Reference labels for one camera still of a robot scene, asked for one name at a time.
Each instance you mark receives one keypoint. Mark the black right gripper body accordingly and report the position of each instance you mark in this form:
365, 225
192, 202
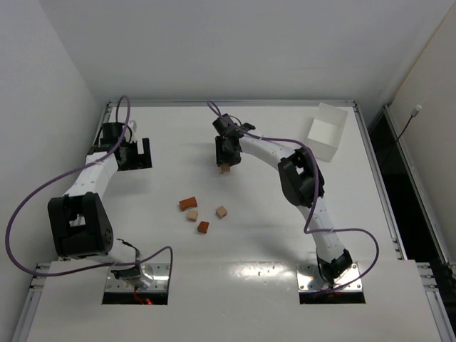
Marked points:
228, 159

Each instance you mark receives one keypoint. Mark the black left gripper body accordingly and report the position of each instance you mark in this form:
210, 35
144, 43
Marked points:
134, 155

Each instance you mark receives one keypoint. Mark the light long wood block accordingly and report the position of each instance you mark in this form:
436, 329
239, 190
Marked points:
224, 168

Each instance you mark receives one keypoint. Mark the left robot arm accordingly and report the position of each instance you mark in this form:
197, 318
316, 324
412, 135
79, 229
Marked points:
79, 223

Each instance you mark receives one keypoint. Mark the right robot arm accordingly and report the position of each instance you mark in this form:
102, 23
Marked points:
301, 184

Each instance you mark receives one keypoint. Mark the dark brown arch block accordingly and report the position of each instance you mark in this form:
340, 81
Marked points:
188, 203

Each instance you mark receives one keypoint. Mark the light wood cube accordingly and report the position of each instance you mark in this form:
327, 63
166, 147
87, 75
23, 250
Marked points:
192, 215
221, 212

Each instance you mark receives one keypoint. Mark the dark brown wood cube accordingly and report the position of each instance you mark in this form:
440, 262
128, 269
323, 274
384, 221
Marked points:
203, 227

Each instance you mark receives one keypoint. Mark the white storage box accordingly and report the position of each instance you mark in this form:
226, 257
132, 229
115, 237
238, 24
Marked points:
326, 131

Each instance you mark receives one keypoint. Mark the aluminium table frame rail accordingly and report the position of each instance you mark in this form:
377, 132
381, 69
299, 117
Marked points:
220, 103

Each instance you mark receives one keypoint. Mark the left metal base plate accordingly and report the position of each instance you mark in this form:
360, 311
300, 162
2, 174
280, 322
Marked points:
156, 278

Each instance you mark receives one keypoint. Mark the metal base plate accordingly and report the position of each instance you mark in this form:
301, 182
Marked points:
156, 278
310, 281

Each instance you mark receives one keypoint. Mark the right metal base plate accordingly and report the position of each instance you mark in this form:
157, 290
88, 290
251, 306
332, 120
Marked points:
310, 281

